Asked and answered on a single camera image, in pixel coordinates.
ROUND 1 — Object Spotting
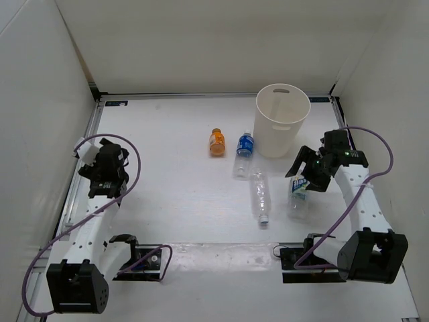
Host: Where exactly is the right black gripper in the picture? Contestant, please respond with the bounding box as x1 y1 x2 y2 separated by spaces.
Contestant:
285 146 331 193

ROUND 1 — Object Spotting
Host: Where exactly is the clear plastic bottle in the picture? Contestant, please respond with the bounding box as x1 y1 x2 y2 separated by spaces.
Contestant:
249 168 271 226

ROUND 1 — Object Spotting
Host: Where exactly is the blue label plastic bottle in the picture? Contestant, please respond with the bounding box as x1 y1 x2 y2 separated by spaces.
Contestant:
233 130 254 180

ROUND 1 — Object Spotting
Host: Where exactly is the orange plastic bottle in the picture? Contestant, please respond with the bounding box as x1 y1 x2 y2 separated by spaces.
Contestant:
209 128 225 157

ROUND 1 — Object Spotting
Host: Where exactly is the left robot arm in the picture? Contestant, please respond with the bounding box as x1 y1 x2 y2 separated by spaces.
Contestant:
46 135 141 314

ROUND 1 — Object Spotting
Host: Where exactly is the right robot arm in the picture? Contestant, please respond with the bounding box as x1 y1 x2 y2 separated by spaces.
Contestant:
286 127 408 284

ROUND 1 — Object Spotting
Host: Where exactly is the white plastic bin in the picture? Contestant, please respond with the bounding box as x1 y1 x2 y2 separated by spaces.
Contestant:
253 83 311 158

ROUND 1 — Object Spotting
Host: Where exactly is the blue table sticker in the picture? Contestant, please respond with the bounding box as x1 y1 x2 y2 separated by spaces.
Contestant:
105 101 128 107

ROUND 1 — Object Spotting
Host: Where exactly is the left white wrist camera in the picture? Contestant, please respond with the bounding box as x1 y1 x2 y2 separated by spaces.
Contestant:
72 138 99 166

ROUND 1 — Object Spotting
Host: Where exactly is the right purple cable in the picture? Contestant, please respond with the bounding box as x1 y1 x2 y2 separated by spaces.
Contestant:
294 125 394 270

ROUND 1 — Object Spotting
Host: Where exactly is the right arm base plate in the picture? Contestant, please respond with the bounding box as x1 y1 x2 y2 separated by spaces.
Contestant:
272 244 345 284

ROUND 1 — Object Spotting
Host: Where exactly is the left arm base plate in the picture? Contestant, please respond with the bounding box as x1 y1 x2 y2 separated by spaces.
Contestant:
113 244 162 282

